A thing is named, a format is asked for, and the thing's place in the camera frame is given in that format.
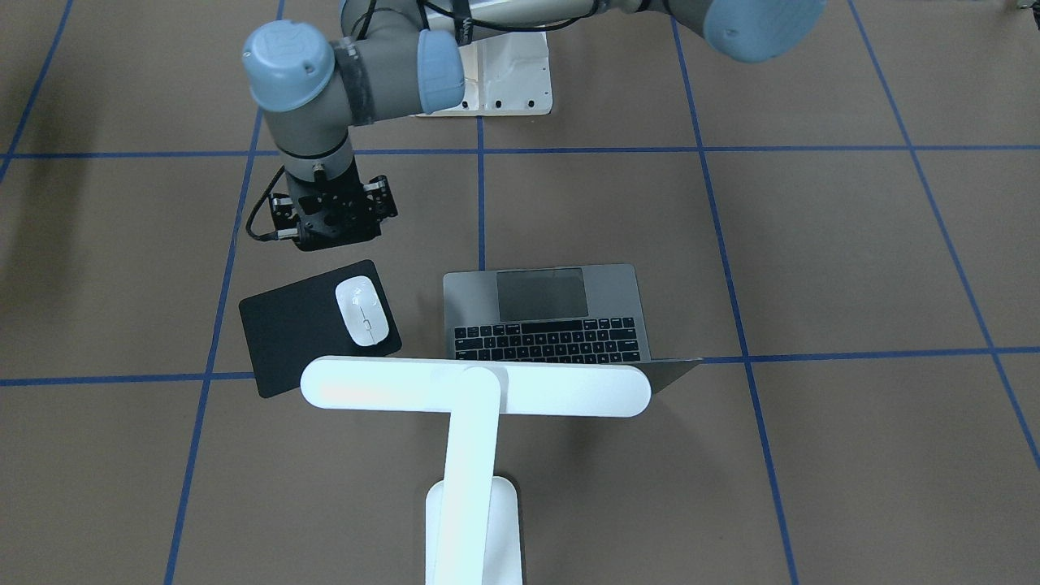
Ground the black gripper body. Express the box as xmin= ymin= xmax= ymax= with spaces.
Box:
xmin=288 ymin=167 xmax=383 ymax=251

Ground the black mouse pad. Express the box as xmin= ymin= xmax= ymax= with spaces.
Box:
xmin=238 ymin=260 xmax=402 ymax=399

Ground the white computer mouse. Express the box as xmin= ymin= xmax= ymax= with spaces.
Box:
xmin=334 ymin=276 xmax=390 ymax=347

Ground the grey laptop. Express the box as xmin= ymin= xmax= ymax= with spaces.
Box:
xmin=443 ymin=263 xmax=700 ymax=392

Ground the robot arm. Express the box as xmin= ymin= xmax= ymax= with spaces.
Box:
xmin=241 ymin=1 xmax=826 ymax=252

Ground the white desk lamp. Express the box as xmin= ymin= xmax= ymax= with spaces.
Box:
xmin=301 ymin=356 xmax=651 ymax=584

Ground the white camera pole with base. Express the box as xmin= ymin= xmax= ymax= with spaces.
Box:
xmin=432 ymin=32 xmax=553 ymax=116

